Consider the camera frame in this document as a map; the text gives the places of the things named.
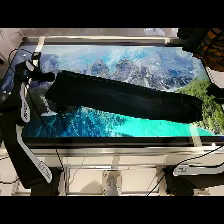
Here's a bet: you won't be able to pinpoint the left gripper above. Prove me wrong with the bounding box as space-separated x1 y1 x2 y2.
30 70 56 83

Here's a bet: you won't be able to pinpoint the black jeans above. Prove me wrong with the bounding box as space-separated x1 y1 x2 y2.
44 69 205 125

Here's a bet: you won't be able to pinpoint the black garment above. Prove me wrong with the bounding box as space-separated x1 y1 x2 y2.
176 27 215 53

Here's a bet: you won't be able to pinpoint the checked shirt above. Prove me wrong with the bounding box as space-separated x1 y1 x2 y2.
193 27 224 73

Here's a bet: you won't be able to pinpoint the black cable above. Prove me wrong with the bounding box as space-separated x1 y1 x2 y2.
25 87 65 172
145 145 224 197

